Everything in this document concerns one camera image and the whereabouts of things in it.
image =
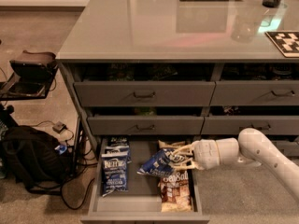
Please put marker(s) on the brown sea salt bag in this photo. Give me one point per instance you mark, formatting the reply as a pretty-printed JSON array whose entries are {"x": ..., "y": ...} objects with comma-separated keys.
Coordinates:
[
  {"x": 175, "y": 145},
  {"x": 175, "y": 193}
]

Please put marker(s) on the open bottom left drawer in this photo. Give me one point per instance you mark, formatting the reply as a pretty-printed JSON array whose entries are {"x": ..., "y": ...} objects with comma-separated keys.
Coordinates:
[{"x": 141, "y": 203}]

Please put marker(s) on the front brown Sea Salt bag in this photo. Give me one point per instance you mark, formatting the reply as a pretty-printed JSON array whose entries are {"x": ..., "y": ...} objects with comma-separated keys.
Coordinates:
[{"x": 175, "y": 193}]

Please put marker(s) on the rear brown Sea Salt bag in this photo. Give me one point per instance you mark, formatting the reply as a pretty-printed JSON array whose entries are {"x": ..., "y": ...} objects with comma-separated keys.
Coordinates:
[{"x": 175, "y": 145}]

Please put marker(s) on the top left grey drawer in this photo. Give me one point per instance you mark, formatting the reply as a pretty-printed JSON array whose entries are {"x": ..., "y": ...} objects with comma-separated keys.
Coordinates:
[{"x": 144, "y": 93}]

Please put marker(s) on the middle right grey drawer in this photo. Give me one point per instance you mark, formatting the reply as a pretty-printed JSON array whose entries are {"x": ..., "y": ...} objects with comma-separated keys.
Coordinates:
[{"x": 229, "y": 125}]

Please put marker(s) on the grey counter cabinet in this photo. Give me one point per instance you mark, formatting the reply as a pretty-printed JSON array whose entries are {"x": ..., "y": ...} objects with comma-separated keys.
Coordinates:
[{"x": 175, "y": 40}]

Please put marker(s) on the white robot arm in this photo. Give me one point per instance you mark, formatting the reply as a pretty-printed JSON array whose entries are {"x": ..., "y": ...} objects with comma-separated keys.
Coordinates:
[{"x": 282, "y": 168}]

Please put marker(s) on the blue kettle chip bag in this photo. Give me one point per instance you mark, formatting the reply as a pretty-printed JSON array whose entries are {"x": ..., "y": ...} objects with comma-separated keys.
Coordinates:
[
  {"x": 115, "y": 172},
  {"x": 160, "y": 164},
  {"x": 118, "y": 141},
  {"x": 116, "y": 149}
]

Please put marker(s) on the black office chair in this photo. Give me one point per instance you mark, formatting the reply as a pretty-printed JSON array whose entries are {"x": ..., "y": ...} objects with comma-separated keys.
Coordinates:
[{"x": 33, "y": 74}]

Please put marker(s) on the black backpack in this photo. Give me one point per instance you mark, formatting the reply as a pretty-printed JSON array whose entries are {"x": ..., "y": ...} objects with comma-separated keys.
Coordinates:
[{"x": 31, "y": 156}]

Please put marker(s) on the blue small object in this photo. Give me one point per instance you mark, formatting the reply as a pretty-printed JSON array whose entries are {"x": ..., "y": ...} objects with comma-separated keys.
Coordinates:
[{"x": 61, "y": 149}]

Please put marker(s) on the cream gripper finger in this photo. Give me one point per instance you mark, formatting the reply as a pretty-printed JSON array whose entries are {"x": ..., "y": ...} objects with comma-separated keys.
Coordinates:
[
  {"x": 184, "y": 150},
  {"x": 186, "y": 165}
]

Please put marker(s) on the checkered marker board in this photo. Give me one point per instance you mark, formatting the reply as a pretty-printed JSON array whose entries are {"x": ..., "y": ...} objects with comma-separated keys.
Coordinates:
[{"x": 287, "y": 42}]

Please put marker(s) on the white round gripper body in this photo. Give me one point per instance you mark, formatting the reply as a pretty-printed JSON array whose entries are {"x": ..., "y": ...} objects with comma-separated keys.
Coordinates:
[{"x": 205, "y": 154}]

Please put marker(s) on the top right grey drawer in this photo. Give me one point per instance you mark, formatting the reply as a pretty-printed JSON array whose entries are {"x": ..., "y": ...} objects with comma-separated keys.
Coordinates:
[{"x": 256, "y": 92}]

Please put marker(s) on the black power adapter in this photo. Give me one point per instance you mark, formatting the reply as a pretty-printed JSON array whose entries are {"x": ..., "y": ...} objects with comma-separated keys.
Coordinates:
[{"x": 58, "y": 127}]

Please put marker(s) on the middle left grey drawer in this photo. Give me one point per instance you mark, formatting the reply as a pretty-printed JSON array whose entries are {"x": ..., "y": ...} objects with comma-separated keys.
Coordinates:
[{"x": 145, "y": 125}]

